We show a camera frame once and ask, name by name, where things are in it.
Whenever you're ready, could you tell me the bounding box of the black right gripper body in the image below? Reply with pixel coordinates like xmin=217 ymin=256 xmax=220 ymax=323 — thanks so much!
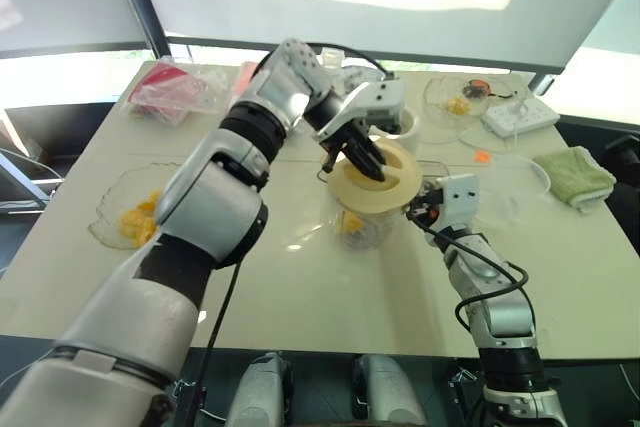
xmin=407 ymin=180 xmax=445 ymax=224

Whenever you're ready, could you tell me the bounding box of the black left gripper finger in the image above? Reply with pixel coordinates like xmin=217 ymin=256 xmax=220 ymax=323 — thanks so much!
xmin=343 ymin=143 xmax=387 ymax=184
xmin=360 ymin=134 xmax=390 ymax=172

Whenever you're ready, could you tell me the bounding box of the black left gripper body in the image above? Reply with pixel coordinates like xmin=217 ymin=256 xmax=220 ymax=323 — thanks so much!
xmin=319 ymin=119 xmax=374 ymax=174

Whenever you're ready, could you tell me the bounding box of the cream blender lid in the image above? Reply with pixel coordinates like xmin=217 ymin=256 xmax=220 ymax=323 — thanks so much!
xmin=327 ymin=139 xmax=424 ymax=216

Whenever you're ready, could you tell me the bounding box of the clear blender jug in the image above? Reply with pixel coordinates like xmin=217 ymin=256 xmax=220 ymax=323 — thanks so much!
xmin=317 ymin=159 xmax=449 ymax=252

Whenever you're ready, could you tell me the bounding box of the white cup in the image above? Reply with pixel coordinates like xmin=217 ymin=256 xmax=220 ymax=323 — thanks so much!
xmin=367 ymin=106 xmax=422 ymax=153

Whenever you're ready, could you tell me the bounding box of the round glass bowl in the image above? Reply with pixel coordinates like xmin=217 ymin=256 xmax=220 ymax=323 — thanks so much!
xmin=423 ymin=74 xmax=494 ymax=128

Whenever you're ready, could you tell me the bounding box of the plastic bag of pink cloths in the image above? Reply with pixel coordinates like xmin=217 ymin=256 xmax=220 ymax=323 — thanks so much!
xmin=232 ymin=60 xmax=261 ymax=98

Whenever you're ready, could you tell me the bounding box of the orange and black gadget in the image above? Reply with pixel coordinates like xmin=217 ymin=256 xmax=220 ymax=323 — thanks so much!
xmin=462 ymin=77 xmax=519 ymax=101

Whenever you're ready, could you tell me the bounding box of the clear plastic container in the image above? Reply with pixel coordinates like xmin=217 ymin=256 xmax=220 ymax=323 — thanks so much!
xmin=469 ymin=154 xmax=552 ymax=228

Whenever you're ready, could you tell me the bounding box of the wide grey roller blind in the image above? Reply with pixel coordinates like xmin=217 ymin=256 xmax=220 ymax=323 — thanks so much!
xmin=132 ymin=0 xmax=640 ymax=73

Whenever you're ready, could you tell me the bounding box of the white power strip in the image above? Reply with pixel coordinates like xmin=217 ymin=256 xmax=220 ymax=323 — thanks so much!
xmin=482 ymin=96 xmax=561 ymax=138

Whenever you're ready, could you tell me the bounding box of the green folded towel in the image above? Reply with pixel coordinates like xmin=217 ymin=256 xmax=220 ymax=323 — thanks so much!
xmin=532 ymin=145 xmax=617 ymax=213

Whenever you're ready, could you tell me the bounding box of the plastic bag of red cloth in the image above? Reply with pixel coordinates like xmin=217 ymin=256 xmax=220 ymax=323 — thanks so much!
xmin=122 ymin=59 xmax=226 ymax=128

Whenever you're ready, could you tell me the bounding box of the white rounded robot leg shell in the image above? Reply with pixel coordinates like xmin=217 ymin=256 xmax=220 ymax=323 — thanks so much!
xmin=352 ymin=354 xmax=426 ymax=427
xmin=227 ymin=351 xmax=296 ymax=427

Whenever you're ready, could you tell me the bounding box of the black object beside table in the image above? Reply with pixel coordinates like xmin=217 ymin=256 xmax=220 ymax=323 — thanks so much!
xmin=604 ymin=134 xmax=640 ymax=183

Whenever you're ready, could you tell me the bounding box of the leaf-shaped glass bowl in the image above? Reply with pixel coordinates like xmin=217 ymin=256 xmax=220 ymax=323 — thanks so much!
xmin=88 ymin=161 xmax=186 ymax=251

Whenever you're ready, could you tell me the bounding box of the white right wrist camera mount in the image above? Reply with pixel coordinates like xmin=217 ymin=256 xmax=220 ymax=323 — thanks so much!
xmin=435 ymin=173 xmax=480 ymax=233

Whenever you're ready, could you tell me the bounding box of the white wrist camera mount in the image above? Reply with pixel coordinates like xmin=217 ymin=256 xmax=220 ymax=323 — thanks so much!
xmin=313 ymin=79 xmax=407 ymax=142
xmin=435 ymin=173 xmax=480 ymax=233

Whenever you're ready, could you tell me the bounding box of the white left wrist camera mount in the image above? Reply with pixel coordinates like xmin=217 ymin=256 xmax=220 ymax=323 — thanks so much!
xmin=313 ymin=79 xmax=407 ymax=142

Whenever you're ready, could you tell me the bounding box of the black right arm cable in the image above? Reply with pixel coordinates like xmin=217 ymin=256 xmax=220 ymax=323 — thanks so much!
xmin=407 ymin=209 xmax=531 ymax=338

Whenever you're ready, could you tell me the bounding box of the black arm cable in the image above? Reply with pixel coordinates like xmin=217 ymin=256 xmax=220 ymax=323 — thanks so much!
xmin=407 ymin=209 xmax=531 ymax=338
xmin=192 ymin=41 xmax=401 ymax=427

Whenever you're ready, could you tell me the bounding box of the white plug cable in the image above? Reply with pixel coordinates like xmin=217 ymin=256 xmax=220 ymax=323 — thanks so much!
xmin=459 ymin=96 xmax=531 ymax=153

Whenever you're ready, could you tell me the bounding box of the metal table bracket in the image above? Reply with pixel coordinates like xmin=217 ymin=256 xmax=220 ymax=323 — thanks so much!
xmin=172 ymin=379 xmax=201 ymax=403
xmin=447 ymin=366 xmax=476 ymax=391

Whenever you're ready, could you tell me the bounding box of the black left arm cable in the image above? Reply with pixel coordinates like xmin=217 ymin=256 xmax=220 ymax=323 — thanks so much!
xmin=192 ymin=41 xmax=401 ymax=427

